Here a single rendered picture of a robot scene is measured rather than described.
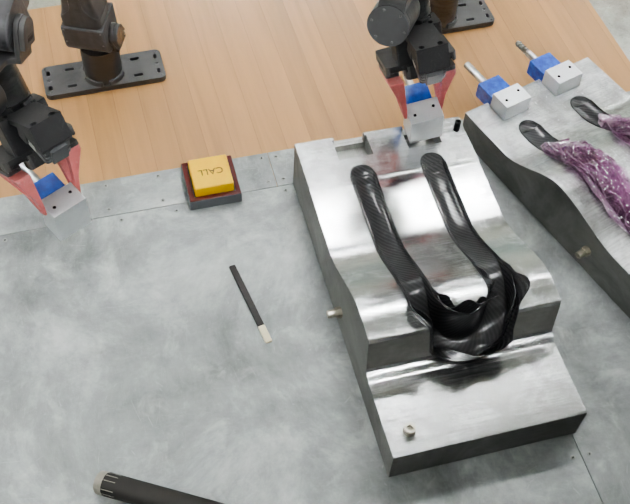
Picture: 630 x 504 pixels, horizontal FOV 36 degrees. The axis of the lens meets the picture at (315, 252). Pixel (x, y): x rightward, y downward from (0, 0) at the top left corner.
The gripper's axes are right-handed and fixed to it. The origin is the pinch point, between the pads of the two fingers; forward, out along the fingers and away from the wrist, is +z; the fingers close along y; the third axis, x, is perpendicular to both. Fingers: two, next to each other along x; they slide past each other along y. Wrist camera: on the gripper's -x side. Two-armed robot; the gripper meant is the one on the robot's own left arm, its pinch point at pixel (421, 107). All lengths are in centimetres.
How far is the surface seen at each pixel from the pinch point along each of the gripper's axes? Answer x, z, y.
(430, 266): -23.1, 10.7, -6.7
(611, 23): 139, 66, 94
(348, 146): 3.1, 5.1, -11.2
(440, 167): -4.2, 8.2, 0.7
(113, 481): -39, 18, -52
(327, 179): -4.5, 5.1, -16.1
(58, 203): -11, -6, -52
